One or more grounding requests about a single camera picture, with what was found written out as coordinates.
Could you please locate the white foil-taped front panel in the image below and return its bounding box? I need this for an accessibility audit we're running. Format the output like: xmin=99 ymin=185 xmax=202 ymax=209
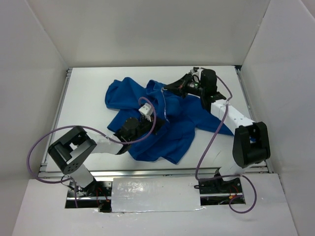
xmin=111 ymin=177 xmax=202 ymax=213

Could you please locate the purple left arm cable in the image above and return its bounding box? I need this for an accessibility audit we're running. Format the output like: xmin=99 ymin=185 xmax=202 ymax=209
xmin=26 ymin=97 xmax=157 ymax=208

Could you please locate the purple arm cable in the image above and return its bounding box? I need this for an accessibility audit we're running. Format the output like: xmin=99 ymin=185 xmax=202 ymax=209
xmin=26 ymin=97 xmax=157 ymax=208
xmin=195 ymin=76 xmax=257 ymax=214

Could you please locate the aluminium front rail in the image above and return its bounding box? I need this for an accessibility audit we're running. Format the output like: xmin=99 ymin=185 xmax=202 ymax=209
xmin=38 ymin=165 xmax=269 ymax=178

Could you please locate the blue zip-up fleece jacket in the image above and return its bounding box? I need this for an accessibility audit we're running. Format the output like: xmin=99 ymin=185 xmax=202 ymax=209
xmin=105 ymin=77 xmax=220 ymax=164

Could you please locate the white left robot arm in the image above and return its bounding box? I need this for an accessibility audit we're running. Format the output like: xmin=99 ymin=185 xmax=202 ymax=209
xmin=48 ymin=116 xmax=165 ymax=196

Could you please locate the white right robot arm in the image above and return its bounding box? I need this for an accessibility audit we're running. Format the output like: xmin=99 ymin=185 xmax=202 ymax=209
xmin=164 ymin=67 xmax=271 ymax=192

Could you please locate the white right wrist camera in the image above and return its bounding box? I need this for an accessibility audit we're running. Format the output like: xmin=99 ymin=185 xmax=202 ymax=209
xmin=189 ymin=67 xmax=204 ymax=77

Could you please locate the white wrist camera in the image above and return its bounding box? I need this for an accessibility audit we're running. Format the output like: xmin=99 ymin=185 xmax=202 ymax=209
xmin=189 ymin=67 xmax=204 ymax=77
xmin=138 ymin=103 xmax=154 ymax=122

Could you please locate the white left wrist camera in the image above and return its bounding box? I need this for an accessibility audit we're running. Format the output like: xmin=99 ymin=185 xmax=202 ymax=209
xmin=138 ymin=103 xmax=154 ymax=122

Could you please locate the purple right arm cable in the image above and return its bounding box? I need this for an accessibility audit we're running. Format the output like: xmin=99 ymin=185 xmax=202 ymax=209
xmin=195 ymin=76 xmax=257 ymax=214

